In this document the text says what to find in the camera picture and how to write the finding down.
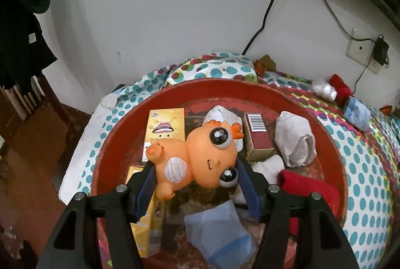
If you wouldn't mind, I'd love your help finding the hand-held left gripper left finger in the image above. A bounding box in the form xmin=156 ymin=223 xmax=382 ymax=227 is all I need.
xmin=36 ymin=161 xmax=157 ymax=269

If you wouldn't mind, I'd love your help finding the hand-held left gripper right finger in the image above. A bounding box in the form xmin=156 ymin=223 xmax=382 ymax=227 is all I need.
xmin=236 ymin=157 xmax=360 ymax=269

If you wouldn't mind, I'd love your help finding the yellow medicine box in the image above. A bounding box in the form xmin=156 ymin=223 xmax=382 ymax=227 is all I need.
xmin=143 ymin=107 xmax=186 ymax=163
xmin=125 ymin=165 xmax=167 ymax=259

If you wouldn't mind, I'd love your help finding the light blue sock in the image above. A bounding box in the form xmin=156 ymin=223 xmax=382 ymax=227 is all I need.
xmin=184 ymin=202 xmax=257 ymax=269
xmin=343 ymin=96 xmax=371 ymax=132

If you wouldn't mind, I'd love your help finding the small beige box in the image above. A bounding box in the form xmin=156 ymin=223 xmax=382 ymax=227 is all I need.
xmin=243 ymin=113 xmax=276 ymax=161

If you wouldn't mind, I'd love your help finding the red sock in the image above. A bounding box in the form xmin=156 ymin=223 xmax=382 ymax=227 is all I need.
xmin=276 ymin=170 xmax=342 ymax=236
xmin=329 ymin=74 xmax=353 ymax=106

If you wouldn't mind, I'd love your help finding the orange rubber toy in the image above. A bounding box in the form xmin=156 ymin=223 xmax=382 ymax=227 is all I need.
xmin=145 ymin=119 xmax=244 ymax=202

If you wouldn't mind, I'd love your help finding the round red tray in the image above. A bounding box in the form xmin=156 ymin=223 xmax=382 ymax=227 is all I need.
xmin=90 ymin=78 xmax=348 ymax=269

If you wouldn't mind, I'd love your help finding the polka dot tablecloth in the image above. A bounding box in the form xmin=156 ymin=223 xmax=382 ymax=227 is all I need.
xmin=59 ymin=52 xmax=400 ymax=269

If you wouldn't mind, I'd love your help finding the small white sock ball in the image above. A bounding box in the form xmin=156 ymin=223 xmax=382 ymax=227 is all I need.
xmin=312 ymin=79 xmax=339 ymax=101

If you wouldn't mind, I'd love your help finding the brown paper wrapper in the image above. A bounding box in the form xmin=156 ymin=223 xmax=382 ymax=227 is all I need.
xmin=259 ymin=54 xmax=277 ymax=70

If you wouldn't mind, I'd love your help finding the wooden chair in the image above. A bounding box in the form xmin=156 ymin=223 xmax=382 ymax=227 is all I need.
xmin=0 ymin=74 xmax=75 ymax=139

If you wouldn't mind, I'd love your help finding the black power adapter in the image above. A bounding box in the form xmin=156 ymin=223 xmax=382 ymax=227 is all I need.
xmin=373 ymin=35 xmax=390 ymax=65

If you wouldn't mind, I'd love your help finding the dark green garment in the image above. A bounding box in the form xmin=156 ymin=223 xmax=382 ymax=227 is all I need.
xmin=0 ymin=0 xmax=59 ymax=90

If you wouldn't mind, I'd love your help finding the grey adapter cable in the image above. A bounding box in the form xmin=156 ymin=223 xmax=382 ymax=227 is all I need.
xmin=354 ymin=64 xmax=381 ymax=92

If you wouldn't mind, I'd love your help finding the black television power cable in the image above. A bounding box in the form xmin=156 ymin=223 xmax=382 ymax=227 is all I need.
xmin=241 ymin=0 xmax=296 ymax=55

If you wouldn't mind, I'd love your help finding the white wall socket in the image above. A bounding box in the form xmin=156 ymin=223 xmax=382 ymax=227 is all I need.
xmin=345 ymin=28 xmax=384 ymax=75

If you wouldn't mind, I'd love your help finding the thin black cable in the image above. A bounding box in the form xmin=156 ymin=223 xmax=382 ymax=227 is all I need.
xmin=314 ymin=0 xmax=376 ymax=43

